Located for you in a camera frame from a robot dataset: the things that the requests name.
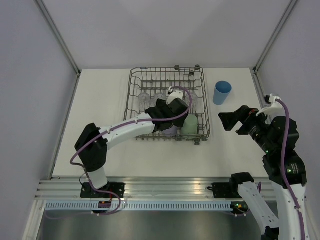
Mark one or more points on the aluminium frame post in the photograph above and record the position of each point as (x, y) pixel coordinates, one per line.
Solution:
(57, 35)
(275, 34)

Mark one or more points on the aluminium frame post right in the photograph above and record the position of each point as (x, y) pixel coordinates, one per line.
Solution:
(275, 34)

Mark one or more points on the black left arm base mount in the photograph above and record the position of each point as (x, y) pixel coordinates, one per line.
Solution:
(117, 188)

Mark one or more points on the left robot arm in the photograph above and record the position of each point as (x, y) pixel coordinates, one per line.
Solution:
(94, 142)

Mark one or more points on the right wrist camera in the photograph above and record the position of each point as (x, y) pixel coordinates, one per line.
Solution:
(273, 105)

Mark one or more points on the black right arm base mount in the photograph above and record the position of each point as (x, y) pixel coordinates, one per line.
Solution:
(223, 190)

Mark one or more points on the purple plastic cup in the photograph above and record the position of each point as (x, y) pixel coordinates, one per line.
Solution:
(171, 132)

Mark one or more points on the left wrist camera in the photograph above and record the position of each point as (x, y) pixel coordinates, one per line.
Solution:
(174, 94)

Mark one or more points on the aluminium frame post left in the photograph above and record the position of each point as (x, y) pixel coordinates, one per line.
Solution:
(57, 35)

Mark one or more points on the clear glass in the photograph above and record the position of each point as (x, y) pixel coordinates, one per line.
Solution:
(144, 100)
(194, 99)
(160, 97)

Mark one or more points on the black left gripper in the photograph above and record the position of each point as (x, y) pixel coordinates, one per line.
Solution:
(179, 122)

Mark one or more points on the green plastic cup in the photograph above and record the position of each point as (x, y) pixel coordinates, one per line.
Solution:
(190, 126)

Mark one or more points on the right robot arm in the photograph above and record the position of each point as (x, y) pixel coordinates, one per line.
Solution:
(285, 169)

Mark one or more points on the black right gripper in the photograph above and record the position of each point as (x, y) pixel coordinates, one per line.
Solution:
(230, 119)

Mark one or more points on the white slotted cable duct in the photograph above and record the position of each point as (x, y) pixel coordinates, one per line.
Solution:
(140, 205)

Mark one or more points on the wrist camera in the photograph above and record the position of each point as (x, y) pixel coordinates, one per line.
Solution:
(273, 105)
(174, 94)

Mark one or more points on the grey wire dish rack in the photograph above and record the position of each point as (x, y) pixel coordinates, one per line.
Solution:
(154, 80)

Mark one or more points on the blue plastic cup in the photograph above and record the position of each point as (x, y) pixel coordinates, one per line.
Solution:
(221, 92)

